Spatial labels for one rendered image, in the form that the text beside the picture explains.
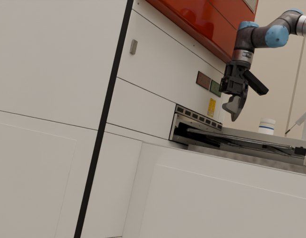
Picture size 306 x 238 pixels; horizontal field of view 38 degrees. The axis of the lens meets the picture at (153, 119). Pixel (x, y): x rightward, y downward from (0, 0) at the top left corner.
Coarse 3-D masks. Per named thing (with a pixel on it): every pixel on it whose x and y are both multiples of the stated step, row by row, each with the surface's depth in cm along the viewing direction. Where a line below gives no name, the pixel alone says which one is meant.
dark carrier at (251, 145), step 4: (228, 140) 163; (232, 140) 158; (240, 144) 172; (244, 144) 167; (248, 144) 162; (252, 144) 157; (256, 144) 152; (256, 148) 174; (260, 148) 169; (276, 148) 150; (280, 148) 145; (284, 152) 160; (288, 152) 156; (292, 152) 151; (300, 156) 165
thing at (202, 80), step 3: (198, 75) 164; (201, 75) 166; (198, 78) 164; (201, 78) 166; (204, 78) 169; (207, 78) 171; (198, 81) 165; (201, 81) 167; (204, 81) 169; (207, 81) 171; (201, 84) 167; (204, 84) 169; (207, 84) 172; (207, 87) 172
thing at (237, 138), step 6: (192, 132) 154; (198, 132) 152; (204, 132) 151; (210, 132) 150; (228, 138) 147; (234, 138) 146; (240, 138) 144; (246, 138) 144; (264, 144) 140; (270, 144) 139; (276, 144) 138; (282, 144) 138
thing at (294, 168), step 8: (192, 144) 159; (200, 152) 157; (208, 152) 156; (216, 152) 154; (224, 152) 153; (240, 160) 149; (248, 160) 148; (256, 160) 146; (264, 160) 145; (272, 160) 144; (280, 168) 142; (288, 168) 141; (296, 168) 140; (304, 168) 139
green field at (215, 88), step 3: (213, 81) 176; (213, 84) 176; (216, 84) 179; (213, 87) 177; (216, 87) 179; (219, 87) 182; (213, 90) 177; (216, 90) 180; (216, 93) 180; (219, 93) 183
